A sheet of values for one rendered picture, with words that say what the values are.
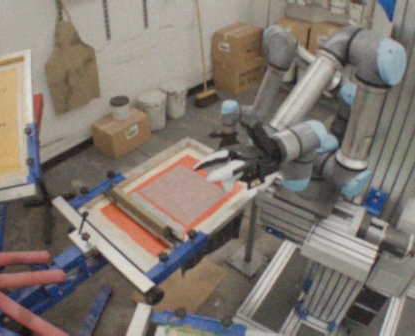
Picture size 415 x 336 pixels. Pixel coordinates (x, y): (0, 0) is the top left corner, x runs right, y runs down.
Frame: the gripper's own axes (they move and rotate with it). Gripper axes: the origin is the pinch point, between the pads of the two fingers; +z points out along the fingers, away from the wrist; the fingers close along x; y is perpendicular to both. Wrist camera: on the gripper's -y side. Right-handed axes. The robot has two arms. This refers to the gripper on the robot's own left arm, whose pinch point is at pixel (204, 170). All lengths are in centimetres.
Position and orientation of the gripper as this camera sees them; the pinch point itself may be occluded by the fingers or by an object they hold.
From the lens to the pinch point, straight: 75.5
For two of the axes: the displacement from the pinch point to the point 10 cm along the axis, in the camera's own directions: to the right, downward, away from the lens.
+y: 0.7, 8.5, 5.3
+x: -5.2, -4.2, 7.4
